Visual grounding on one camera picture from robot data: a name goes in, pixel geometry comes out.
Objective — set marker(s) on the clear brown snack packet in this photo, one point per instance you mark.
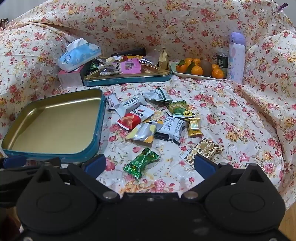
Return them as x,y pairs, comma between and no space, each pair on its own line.
111,70

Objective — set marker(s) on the pink snack packet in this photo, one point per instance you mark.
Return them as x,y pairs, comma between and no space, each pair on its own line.
130,66

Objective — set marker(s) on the brown patterned object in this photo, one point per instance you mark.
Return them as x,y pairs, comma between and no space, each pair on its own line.
2,23

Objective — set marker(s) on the silver yellow snack packet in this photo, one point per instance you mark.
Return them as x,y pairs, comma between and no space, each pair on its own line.
143,132

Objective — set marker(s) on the floral quilted blanket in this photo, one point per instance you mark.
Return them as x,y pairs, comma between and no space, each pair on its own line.
231,115

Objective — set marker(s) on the grey sesame crisp packet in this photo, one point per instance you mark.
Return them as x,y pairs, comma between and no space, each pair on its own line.
129,104

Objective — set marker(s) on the blue tissue pack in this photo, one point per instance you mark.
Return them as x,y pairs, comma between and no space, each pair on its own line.
78,55

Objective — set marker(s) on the red white snack packet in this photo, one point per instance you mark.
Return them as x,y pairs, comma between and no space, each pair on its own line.
136,117

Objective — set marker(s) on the brown kiwi fruit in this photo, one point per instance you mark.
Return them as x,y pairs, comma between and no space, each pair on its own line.
205,67

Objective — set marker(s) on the grey dark green snack packet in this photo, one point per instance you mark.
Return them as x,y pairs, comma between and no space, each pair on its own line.
155,95

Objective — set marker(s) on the shallow blue tin tray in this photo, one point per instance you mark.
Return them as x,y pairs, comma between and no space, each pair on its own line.
129,80

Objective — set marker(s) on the dark green wrapped candy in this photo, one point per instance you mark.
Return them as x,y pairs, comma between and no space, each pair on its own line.
93,67

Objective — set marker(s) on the purple white thermos bottle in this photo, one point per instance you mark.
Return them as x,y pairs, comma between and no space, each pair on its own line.
235,60

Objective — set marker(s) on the white black snack packet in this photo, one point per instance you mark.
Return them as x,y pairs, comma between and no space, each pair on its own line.
172,126

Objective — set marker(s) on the gold candy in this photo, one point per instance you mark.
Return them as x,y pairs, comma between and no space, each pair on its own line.
193,127

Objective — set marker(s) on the deep blue tin tray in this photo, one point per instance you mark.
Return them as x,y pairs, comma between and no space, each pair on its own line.
57,125

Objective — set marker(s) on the pile of mandarin oranges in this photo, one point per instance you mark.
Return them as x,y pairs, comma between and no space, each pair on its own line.
197,70

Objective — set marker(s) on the small white snack packet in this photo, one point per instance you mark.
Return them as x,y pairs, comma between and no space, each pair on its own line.
112,100

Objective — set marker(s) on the brown heart patterned snack packet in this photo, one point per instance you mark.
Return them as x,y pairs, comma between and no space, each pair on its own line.
204,148

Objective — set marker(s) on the beige paper snack bag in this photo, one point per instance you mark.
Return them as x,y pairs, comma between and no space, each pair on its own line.
163,59

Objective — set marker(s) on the pink cardboard box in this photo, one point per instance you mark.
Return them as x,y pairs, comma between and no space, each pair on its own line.
69,78

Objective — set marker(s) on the black long box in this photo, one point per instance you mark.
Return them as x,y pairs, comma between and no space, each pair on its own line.
131,51

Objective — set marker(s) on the dark purple clip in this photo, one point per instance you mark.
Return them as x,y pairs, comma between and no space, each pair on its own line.
282,7

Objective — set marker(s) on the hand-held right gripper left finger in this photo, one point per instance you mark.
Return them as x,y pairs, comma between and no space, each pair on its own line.
96,164

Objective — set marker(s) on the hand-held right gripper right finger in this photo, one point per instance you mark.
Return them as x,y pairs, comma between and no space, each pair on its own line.
204,165

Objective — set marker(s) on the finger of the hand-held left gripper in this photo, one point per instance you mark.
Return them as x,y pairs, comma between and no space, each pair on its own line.
13,161
13,179

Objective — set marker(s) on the green yellow label snack packet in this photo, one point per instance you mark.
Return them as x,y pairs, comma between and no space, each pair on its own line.
178,109

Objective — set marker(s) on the dark coffee can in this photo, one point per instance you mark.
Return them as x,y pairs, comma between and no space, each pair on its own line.
222,61

